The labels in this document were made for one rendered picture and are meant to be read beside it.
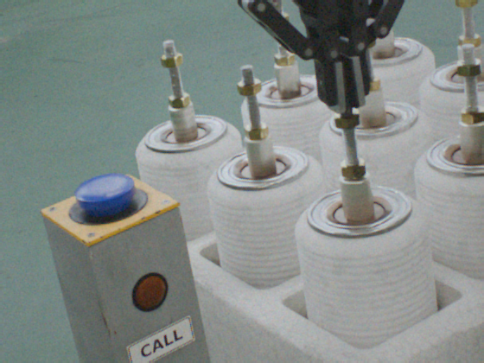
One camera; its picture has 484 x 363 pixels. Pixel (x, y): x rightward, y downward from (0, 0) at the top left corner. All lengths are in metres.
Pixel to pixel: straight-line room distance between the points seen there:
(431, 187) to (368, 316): 0.12
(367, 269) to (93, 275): 0.19
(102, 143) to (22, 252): 0.33
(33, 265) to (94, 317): 0.64
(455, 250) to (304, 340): 0.14
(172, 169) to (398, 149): 0.19
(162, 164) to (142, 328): 0.25
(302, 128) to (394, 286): 0.27
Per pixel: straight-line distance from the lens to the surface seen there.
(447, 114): 1.00
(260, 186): 0.86
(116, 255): 0.71
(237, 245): 0.88
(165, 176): 0.96
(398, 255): 0.78
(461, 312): 0.82
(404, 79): 1.07
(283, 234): 0.87
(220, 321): 0.89
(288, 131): 1.01
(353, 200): 0.79
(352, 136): 0.77
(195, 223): 0.97
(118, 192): 0.71
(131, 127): 1.73
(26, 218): 1.50
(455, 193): 0.84
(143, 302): 0.73
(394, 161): 0.92
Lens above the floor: 0.62
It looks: 23 degrees down
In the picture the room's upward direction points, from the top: 11 degrees counter-clockwise
